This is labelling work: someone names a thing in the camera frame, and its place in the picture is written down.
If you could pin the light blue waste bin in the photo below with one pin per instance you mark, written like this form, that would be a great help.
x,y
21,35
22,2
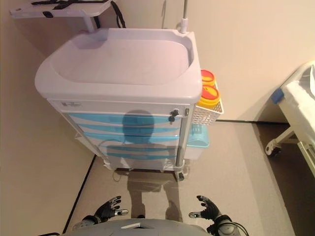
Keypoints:
x,y
197,141

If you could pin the white hospital bed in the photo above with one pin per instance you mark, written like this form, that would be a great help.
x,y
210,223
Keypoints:
x,y
297,103

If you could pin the white perforated side basket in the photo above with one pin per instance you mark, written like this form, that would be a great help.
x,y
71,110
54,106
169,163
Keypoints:
x,y
204,115

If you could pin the bed caster wheel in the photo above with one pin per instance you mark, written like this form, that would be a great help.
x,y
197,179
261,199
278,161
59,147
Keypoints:
x,y
273,148

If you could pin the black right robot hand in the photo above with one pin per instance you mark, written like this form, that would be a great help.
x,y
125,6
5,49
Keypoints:
x,y
210,211

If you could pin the grey IV pole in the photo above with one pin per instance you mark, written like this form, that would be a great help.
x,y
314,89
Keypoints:
x,y
184,17

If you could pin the shallow blue striped drawer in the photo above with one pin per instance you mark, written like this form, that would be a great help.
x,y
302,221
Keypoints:
x,y
103,130
98,119

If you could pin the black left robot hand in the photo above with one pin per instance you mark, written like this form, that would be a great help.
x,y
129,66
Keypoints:
x,y
105,212

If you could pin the cart label sticker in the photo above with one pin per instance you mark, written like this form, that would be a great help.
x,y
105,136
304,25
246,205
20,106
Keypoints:
x,y
71,104

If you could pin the black cart keys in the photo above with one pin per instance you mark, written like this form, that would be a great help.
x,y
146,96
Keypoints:
x,y
173,115

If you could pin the blue bed tag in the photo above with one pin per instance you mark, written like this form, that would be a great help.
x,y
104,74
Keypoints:
x,y
277,96

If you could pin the yellow sharps container red lid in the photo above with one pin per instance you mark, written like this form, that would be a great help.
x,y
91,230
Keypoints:
x,y
208,76
209,96

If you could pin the cart caster wheel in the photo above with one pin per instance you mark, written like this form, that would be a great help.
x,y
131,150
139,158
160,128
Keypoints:
x,y
181,176

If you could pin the white medical cart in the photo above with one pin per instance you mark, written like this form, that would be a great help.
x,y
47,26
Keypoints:
x,y
123,61

